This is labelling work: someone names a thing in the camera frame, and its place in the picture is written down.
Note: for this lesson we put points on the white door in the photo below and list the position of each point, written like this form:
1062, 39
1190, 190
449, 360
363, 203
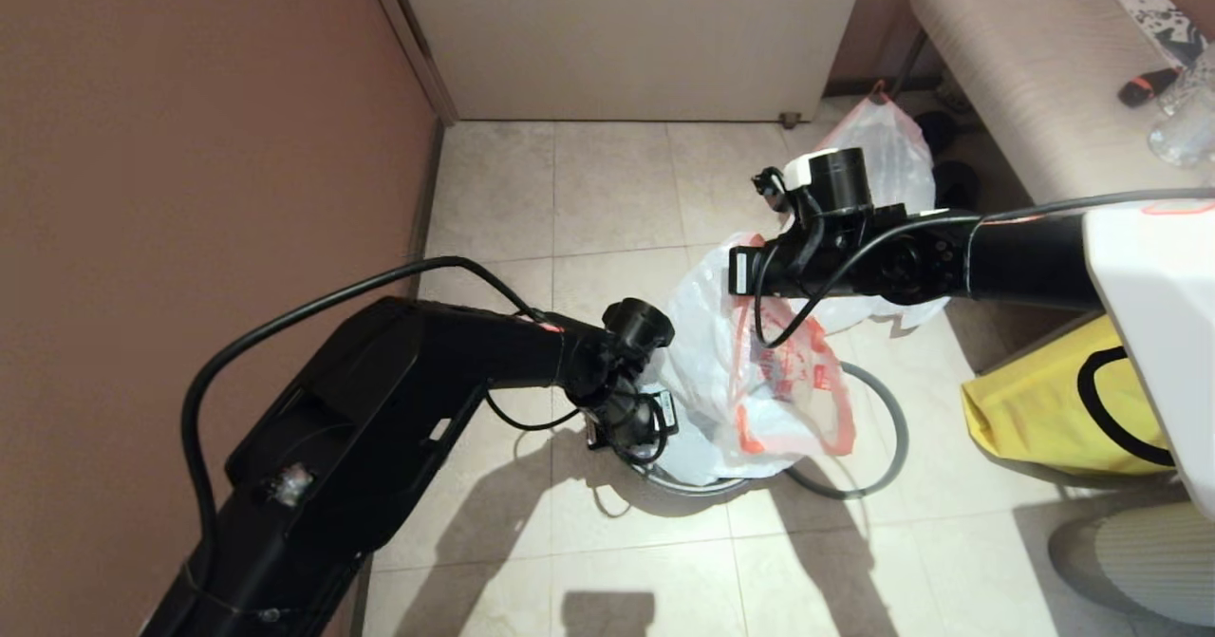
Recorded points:
626, 39

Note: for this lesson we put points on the translucent white trash bag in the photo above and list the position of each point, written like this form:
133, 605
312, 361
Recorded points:
712, 400

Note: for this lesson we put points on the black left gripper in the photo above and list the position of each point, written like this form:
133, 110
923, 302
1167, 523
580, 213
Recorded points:
622, 423

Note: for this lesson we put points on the grey ribbed rounded object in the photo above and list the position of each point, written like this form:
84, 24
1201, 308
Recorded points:
1130, 571

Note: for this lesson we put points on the small silver wrist camera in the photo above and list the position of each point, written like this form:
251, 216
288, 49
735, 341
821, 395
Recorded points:
741, 273
666, 414

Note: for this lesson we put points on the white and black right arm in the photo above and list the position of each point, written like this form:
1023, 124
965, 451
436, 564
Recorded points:
1044, 262

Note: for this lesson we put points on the beige door frame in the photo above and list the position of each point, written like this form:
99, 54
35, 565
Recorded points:
413, 48

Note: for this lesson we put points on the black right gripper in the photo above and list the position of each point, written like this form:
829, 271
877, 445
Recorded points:
807, 267

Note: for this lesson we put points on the black slipper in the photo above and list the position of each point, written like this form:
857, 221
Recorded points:
940, 134
961, 186

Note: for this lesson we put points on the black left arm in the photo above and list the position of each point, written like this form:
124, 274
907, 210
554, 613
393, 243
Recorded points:
380, 428

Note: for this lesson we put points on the beige bench with metal legs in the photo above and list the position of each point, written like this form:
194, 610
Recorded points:
1044, 96

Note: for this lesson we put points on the black and white brochure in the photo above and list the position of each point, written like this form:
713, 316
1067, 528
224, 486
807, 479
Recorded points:
1168, 26

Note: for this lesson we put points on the yellow bag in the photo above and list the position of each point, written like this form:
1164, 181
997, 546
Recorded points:
1025, 419

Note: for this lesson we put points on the black and orange remote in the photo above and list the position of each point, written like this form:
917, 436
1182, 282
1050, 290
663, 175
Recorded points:
1149, 88

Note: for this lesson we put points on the black trash bin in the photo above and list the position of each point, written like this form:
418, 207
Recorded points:
683, 487

